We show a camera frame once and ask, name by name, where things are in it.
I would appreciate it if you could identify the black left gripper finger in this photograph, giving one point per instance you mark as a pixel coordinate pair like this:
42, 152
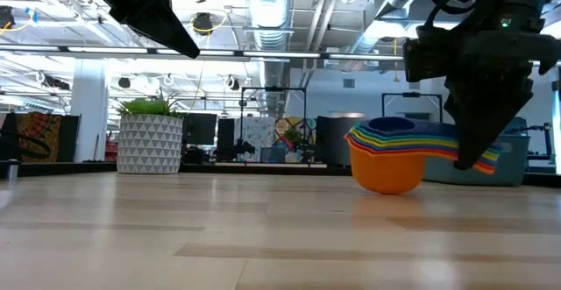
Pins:
168, 31

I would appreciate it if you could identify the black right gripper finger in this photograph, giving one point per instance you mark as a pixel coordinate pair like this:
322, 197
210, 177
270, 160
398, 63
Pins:
486, 110

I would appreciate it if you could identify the purple plastic measuring cup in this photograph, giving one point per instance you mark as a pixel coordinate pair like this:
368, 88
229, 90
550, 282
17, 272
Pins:
392, 124

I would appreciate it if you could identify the orange plastic measuring cup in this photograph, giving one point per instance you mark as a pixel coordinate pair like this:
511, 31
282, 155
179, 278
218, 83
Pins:
385, 171

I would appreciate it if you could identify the grey-teal plastic basket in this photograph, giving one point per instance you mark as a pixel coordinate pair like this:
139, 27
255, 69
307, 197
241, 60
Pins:
513, 167

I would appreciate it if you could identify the dark desk monitor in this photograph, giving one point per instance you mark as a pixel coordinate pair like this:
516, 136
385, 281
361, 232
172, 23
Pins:
521, 125

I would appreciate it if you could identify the green potted plant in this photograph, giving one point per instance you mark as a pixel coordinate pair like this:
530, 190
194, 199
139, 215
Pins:
146, 106

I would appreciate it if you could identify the black computer monitor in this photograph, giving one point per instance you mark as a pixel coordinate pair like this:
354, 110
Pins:
199, 129

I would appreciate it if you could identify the long ceiling light bar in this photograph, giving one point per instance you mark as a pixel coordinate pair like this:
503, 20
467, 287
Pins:
280, 54

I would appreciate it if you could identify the white triangle-patterned planter pot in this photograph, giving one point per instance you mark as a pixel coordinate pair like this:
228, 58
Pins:
151, 145

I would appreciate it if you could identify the black speaker box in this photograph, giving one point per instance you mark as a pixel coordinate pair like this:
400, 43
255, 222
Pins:
225, 139

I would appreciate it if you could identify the colourful patterned tapestry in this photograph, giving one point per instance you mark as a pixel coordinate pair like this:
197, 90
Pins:
37, 134

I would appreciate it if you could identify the colourful abstract painting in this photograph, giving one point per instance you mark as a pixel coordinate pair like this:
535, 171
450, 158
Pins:
296, 136

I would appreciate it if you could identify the small metal cylinder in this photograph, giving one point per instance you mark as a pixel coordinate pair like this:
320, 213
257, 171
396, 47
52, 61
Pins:
12, 171

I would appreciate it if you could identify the black ceiling camera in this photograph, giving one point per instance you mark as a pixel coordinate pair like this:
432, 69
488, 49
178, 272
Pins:
203, 23

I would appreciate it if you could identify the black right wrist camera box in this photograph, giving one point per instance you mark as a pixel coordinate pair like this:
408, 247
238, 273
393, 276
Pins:
425, 60

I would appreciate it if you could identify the black metal frame stand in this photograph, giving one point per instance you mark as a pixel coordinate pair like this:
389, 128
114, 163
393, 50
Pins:
412, 94

